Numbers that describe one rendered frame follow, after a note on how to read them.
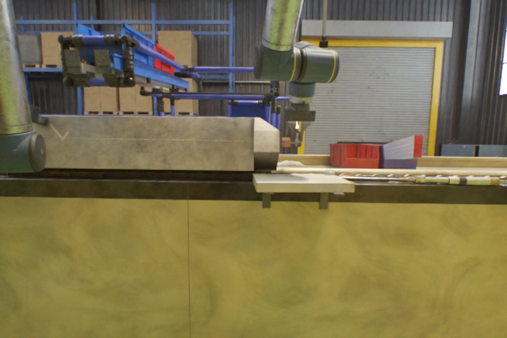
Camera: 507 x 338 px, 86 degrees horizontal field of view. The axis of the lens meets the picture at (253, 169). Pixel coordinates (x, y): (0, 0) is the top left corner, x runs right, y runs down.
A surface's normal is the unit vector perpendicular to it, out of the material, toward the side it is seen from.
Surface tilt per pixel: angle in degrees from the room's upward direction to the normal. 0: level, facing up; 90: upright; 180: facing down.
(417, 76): 90
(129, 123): 80
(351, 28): 90
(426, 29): 90
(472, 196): 90
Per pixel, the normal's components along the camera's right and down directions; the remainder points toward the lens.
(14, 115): 0.89, 0.25
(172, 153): -0.01, -0.06
